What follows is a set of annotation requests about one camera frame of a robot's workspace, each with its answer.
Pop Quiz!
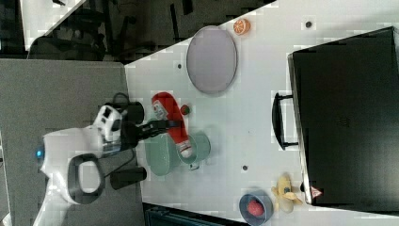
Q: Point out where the peeled banana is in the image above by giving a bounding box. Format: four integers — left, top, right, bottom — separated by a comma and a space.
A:
271, 173, 303, 214

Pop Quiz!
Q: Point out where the red strawberry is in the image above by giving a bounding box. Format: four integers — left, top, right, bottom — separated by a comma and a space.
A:
180, 105, 190, 116

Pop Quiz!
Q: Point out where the teal metal cup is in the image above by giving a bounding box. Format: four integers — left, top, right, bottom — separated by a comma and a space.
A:
178, 131, 211, 170

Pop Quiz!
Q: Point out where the grey round plate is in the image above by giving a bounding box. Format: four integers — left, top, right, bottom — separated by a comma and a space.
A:
186, 25, 237, 95

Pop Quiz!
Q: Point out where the blue bowl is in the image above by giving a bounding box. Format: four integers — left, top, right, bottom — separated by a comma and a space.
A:
239, 190, 274, 226

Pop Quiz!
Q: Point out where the green oval strainer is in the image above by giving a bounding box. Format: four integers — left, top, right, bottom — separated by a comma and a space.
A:
144, 119, 179, 176

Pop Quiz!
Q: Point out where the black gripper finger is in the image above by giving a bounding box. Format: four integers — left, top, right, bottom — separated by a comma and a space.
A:
155, 121, 181, 131

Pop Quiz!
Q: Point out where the orange half slice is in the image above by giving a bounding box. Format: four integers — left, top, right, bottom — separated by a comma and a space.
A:
233, 19, 251, 35

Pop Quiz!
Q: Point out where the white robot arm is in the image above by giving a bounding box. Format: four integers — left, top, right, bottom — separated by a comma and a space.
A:
33, 105, 181, 226

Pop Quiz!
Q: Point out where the red ketchup bottle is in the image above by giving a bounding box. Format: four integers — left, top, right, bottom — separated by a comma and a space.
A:
152, 92, 193, 158

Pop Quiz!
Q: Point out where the black toaster oven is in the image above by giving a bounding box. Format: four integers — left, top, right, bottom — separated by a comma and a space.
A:
287, 26, 399, 216

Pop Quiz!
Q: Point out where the red fruit in bowl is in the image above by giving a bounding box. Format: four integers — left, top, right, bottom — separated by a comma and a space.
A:
247, 200, 264, 217

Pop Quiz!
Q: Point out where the black cylinder post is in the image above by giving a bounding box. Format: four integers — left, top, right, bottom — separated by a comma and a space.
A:
110, 167, 147, 190
106, 102, 145, 124

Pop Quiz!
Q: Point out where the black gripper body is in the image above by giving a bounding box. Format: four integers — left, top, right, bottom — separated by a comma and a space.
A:
120, 122, 156, 151

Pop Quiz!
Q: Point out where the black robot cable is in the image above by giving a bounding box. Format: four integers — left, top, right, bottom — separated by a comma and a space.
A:
103, 92, 136, 178

